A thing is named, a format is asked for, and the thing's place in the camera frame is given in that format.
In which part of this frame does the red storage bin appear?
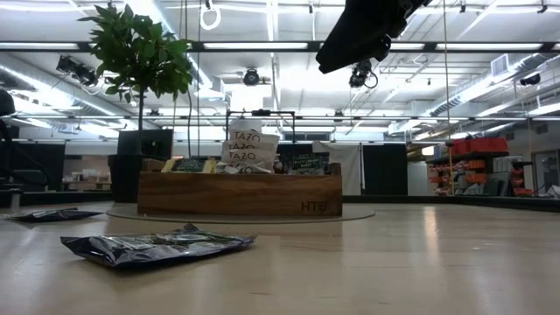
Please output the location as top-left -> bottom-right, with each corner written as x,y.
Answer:
450,136 -> 509,157

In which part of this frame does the overhead light bar beam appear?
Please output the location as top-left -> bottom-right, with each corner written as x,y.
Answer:
0,40 -> 560,53

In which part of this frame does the wooden tea organizer tray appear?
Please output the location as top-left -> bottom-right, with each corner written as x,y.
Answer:
136,162 -> 344,218

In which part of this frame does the green potted plant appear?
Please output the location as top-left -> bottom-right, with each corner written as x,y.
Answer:
77,3 -> 194,203

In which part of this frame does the storage shelf rack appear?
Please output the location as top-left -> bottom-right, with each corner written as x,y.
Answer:
426,150 -> 537,198

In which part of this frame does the black partition panel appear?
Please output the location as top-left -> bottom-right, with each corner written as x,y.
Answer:
361,143 -> 409,197

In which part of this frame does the green yellow tea packet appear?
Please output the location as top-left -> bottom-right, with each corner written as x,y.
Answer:
161,156 -> 219,175

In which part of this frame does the white cable loop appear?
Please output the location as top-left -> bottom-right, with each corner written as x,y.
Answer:
199,2 -> 222,32

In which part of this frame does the air duct vent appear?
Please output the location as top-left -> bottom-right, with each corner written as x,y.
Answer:
490,53 -> 511,78

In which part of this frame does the white hanging cloth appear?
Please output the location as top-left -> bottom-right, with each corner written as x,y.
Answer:
311,140 -> 364,197

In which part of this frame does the white monitor back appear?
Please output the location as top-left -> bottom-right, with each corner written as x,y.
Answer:
229,118 -> 263,132

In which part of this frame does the dark blue tea packet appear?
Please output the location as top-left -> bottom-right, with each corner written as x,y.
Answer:
59,222 -> 258,269
2,206 -> 104,223
290,151 -> 331,177

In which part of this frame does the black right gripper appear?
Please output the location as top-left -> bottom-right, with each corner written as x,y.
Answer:
315,0 -> 408,74

